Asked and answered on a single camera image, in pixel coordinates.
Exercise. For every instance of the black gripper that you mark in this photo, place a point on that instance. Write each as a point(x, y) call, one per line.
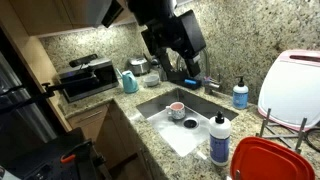
point(180, 33)

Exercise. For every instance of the white bottle purple label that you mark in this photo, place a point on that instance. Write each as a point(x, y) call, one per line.
point(220, 146)

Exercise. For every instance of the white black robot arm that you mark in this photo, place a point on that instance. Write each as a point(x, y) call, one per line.
point(150, 10)

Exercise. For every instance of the black sink drain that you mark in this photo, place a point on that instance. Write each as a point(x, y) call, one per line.
point(190, 123)

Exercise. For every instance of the white bottle blue label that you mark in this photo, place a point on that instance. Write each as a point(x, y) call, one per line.
point(240, 96)

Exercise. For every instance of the stainless steel sink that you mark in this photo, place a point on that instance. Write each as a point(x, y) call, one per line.
point(176, 136)

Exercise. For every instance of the blue sponge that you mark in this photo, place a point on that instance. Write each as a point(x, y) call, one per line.
point(190, 81)

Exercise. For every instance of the grey bowl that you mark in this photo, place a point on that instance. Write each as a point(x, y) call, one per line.
point(152, 80)

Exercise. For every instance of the chrome gooseneck faucet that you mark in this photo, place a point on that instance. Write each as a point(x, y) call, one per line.
point(211, 85)

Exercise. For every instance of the silver rice cooker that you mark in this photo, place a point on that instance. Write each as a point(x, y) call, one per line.
point(139, 66)

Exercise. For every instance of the pink white mug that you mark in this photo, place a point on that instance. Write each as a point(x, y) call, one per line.
point(176, 111)

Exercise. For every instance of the black toaster oven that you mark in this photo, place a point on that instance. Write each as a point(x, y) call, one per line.
point(90, 81)

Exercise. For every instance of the white sticker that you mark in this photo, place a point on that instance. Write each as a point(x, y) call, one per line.
point(201, 155)

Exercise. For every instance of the wooden base cabinet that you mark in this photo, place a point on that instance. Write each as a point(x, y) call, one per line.
point(100, 133)

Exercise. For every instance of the white pink cutting board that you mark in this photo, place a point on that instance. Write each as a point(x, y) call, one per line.
point(293, 90)

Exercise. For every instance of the orange plastic container lid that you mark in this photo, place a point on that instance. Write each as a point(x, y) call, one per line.
point(270, 160)

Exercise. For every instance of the metal dish rack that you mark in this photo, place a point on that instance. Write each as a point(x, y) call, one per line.
point(301, 133)

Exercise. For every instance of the black equipment cart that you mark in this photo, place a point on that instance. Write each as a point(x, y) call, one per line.
point(50, 160)

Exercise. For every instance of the stainless steel refrigerator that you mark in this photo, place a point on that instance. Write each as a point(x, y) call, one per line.
point(30, 130)

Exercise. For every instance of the black stereo camera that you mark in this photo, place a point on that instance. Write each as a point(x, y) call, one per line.
point(83, 60)

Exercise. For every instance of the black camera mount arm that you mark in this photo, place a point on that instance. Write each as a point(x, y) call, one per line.
point(48, 89)

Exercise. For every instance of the wooden wall cabinets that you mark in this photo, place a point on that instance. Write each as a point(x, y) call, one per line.
point(40, 15)

